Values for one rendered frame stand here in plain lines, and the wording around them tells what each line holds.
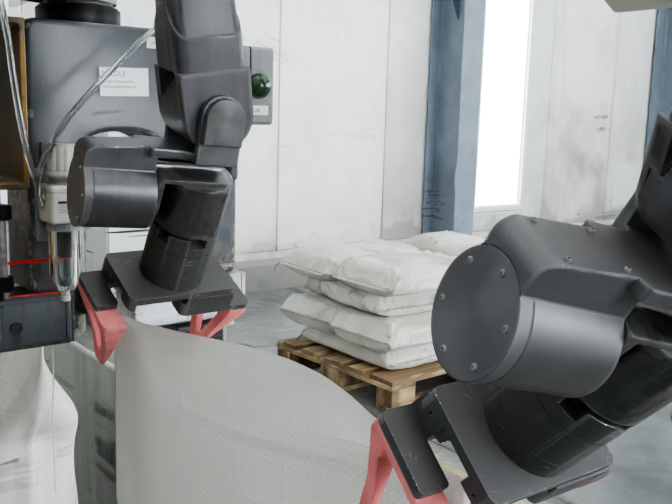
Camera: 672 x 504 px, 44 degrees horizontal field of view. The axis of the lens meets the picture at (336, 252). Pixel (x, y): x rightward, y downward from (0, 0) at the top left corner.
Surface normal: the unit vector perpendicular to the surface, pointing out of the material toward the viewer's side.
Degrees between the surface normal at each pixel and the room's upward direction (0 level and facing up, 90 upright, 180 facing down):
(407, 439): 45
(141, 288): 29
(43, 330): 90
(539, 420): 97
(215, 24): 87
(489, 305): 76
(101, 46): 90
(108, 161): 100
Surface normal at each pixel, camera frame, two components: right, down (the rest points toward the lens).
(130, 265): 0.33, -0.79
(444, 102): -0.78, 0.08
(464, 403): 0.48, -0.59
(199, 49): 0.44, 0.33
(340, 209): 0.62, 0.14
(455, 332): -0.86, -0.19
